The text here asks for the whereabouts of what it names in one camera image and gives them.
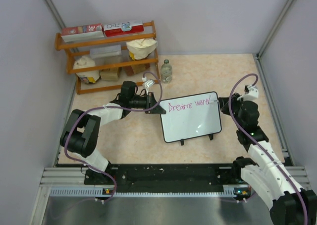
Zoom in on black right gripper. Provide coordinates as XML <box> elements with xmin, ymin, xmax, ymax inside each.
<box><xmin>219</xmin><ymin>93</ymin><xmax>247</xmax><ymax>129</ymax></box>

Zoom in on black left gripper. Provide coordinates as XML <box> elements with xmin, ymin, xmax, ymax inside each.
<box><xmin>129</xmin><ymin>92</ymin><xmax>165</xmax><ymax>114</ymax></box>

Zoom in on black framed whiteboard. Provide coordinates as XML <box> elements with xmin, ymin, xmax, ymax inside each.
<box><xmin>160</xmin><ymin>91</ymin><xmax>222</xmax><ymax>145</ymax></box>

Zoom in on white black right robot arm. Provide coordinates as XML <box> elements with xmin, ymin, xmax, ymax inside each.
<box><xmin>219</xmin><ymin>93</ymin><xmax>317</xmax><ymax>225</ymax></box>

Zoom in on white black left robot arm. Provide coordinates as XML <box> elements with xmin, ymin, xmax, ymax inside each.
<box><xmin>60</xmin><ymin>79</ymin><xmax>166</xmax><ymax>184</ymax></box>

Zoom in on clear glass bottle green cap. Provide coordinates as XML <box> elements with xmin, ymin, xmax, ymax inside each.
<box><xmin>160</xmin><ymin>59</ymin><xmax>172</xmax><ymax>84</ymax></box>

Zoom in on tan cardboard box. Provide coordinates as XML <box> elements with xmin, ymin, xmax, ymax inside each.
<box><xmin>100</xmin><ymin>67</ymin><xmax>121</xmax><ymax>81</ymax></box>

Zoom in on cream paper bag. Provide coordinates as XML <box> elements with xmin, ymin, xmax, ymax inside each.
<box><xmin>126</xmin><ymin>38</ymin><xmax>158</xmax><ymax>60</ymax></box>

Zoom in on orange wooden shelf rack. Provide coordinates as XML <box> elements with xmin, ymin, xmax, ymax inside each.
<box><xmin>54</xmin><ymin>21</ymin><xmax>159</xmax><ymax>94</ymax></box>

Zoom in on clear plastic container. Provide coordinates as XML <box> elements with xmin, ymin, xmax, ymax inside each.
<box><xmin>90</xmin><ymin>45</ymin><xmax>123</xmax><ymax>64</ymax></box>

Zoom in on white flour bag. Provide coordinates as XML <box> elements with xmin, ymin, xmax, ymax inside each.
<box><xmin>73</xmin><ymin>56</ymin><xmax>100</xmax><ymax>84</ymax></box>

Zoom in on red white box right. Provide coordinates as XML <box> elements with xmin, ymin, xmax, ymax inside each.
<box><xmin>104</xmin><ymin>20</ymin><xmax>144</xmax><ymax>37</ymax></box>

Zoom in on red white box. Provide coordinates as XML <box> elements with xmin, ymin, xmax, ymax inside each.
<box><xmin>104</xmin><ymin>20</ymin><xmax>144</xmax><ymax>37</ymax></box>
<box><xmin>61</xmin><ymin>23</ymin><xmax>104</xmax><ymax>42</ymax></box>

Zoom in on red white box left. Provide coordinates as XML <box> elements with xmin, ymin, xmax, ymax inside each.
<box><xmin>61</xmin><ymin>23</ymin><xmax>104</xmax><ymax>42</ymax></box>

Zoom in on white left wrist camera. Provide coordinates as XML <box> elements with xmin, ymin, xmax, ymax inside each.
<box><xmin>142</xmin><ymin>77</ymin><xmax>155</xmax><ymax>89</ymax></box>

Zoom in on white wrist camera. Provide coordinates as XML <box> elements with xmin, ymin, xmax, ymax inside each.
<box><xmin>142</xmin><ymin>77</ymin><xmax>155</xmax><ymax>89</ymax></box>
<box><xmin>237</xmin><ymin>85</ymin><xmax>259</xmax><ymax>102</ymax></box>

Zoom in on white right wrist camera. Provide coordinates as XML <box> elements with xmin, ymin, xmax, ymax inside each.
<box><xmin>237</xmin><ymin>85</ymin><xmax>259</xmax><ymax>102</ymax></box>

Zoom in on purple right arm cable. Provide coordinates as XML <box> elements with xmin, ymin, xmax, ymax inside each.
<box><xmin>228</xmin><ymin>73</ymin><xmax>310</xmax><ymax>225</ymax></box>

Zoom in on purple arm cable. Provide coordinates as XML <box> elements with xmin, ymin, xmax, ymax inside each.
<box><xmin>228</xmin><ymin>73</ymin><xmax>310</xmax><ymax>225</ymax></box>
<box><xmin>64</xmin><ymin>72</ymin><xmax>163</xmax><ymax>203</ymax></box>

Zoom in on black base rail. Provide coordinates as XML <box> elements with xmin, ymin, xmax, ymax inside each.
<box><xmin>84</xmin><ymin>164</ymin><xmax>251</xmax><ymax>192</ymax></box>

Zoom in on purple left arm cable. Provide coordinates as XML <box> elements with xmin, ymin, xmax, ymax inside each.
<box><xmin>64</xmin><ymin>72</ymin><xmax>163</xmax><ymax>203</ymax></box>

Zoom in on grey slotted cable duct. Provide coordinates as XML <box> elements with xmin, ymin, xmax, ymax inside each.
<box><xmin>50</xmin><ymin>186</ymin><xmax>252</xmax><ymax>198</ymax></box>

